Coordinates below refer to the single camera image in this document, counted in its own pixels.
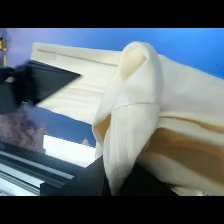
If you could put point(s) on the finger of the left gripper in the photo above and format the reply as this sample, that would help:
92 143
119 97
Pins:
46 80

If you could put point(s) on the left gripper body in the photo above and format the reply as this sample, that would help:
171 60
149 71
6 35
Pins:
10 90

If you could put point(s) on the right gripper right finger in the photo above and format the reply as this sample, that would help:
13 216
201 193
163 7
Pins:
146 183

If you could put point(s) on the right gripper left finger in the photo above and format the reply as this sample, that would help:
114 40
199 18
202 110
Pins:
86 181

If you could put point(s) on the cream shirt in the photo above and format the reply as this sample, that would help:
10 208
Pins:
143 113

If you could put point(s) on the silver frame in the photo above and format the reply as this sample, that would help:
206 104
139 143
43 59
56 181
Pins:
16 181

